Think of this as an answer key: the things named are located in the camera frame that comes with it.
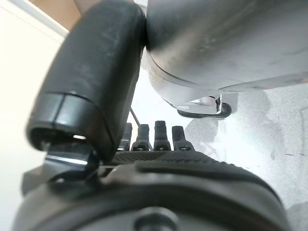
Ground grey robot body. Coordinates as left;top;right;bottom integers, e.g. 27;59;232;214
144;0;308;120

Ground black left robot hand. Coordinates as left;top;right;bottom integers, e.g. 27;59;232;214
11;2;287;231

